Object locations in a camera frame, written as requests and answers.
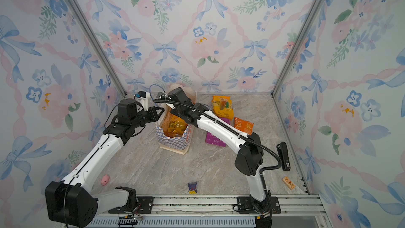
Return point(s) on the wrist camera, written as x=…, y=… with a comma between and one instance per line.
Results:
x=177, y=95
x=133, y=111

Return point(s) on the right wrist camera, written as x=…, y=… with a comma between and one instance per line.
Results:
x=177, y=95

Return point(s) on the blue checkered paper bag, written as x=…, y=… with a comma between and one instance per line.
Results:
x=179, y=145

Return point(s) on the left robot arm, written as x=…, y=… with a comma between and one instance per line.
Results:
x=70, y=201

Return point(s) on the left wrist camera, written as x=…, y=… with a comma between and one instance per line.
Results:
x=133, y=111

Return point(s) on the purple toy figure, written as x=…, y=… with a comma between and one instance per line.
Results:
x=192, y=188

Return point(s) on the yellow mango candy bag front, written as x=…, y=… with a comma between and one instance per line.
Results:
x=176, y=127

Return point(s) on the purple grape candy bag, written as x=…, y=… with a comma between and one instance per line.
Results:
x=213, y=140

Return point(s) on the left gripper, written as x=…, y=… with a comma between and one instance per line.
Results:
x=152, y=112

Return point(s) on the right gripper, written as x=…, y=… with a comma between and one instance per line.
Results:
x=173, y=112

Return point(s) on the pink toy pig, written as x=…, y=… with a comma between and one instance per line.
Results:
x=105, y=180

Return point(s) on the yellow mango candy bag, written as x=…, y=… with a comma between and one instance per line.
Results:
x=176, y=127
x=223, y=107

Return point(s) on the orange corn chips bag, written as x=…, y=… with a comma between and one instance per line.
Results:
x=243, y=125

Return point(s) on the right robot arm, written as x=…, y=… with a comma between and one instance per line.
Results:
x=252, y=158

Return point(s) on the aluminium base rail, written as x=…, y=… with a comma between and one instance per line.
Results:
x=216, y=211

